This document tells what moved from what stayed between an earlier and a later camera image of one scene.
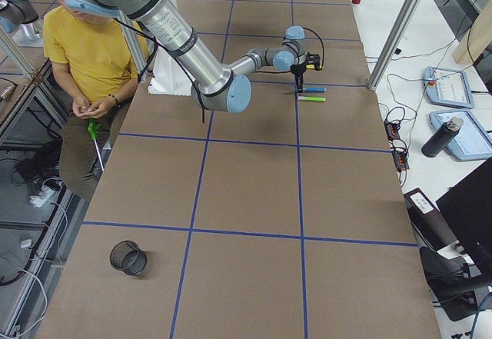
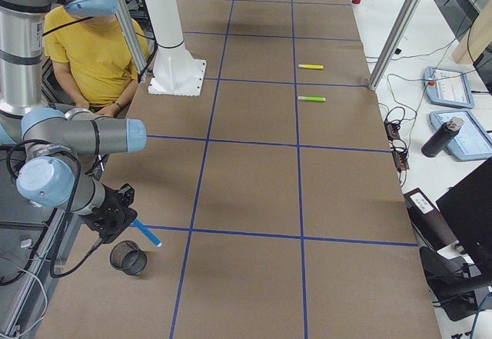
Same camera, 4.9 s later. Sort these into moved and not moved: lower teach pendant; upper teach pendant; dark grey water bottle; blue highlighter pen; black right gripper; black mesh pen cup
Moved: blue highlighter pen; black right gripper
Not moved: lower teach pendant; black mesh pen cup; dark grey water bottle; upper teach pendant
